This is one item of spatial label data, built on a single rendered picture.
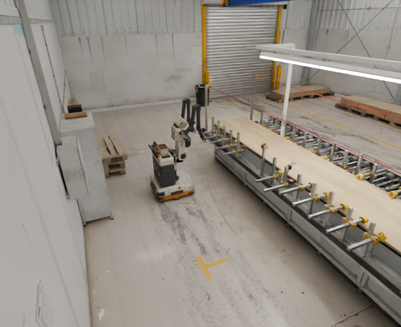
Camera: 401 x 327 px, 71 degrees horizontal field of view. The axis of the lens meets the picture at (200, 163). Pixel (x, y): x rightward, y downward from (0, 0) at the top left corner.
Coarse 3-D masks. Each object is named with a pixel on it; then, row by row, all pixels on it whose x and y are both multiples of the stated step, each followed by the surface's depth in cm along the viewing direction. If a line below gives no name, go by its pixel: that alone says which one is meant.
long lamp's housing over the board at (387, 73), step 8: (272, 56) 389; (280, 56) 374; (288, 56) 362; (296, 56) 353; (312, 64) 325; (320, 64) 315; (328, 64) 305; (336, 64) 297; (344, 64) 289; (352, 64) 287; (360, 72) 272; (368, 72) 265; (376, 72) 258; (384, 72) 252; (392, 72) 246; (400, 72) 242
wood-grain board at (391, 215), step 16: (240, 128) 550; (256, 128) 548; (256, 144) 480; (272, 144) 479; (288, 144) 478; (272, 160) 424; (288, 160) 423; (304, 160) 422; (320, 160) 421; (304, 176) 379; (320, 176) 378; (336, 176) 378; (352, 176) 377; (320, 192) 344; (336, 192) 344; (352, 192) 343; (368, 192) 343; (384, 192) 342; (368, 208) 314; (384, 208) 313; (400, 208) 313; (368, 224) 289; (384, 224) 289; (400, 224) 288; (400, 240) 268
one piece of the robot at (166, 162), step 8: (152, 144) 482; (152, 152) 488; (168, 152) 475; (152, 160) 502; (160, 160) 452; (168, 160) 456; (160, 168) 457; (168, 168) 462; (160, 176) 466; (168, 176) 469; (168, 184) 476
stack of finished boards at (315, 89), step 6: (270, 90) 1101; (276, 90) 1099; (282, 90) 1098; (294, 90) 1095; (300, 90) 1093; (306, 90) 1092; (312, 90) 1094; (318, 90) 1105; (324, 90) 1120; (276, 96) 1071; (282, 96) 1044; (294, 96) 1066
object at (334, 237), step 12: (216, 144) 546; (252, 168) 445; (288, 204) 368; (300, 204) 356; (324, 228) 315; (336, 240) 301; (348, 252) 288; (360, 264) 277; (372, 264) 268; (384, 276) 255; (396, 288) 245
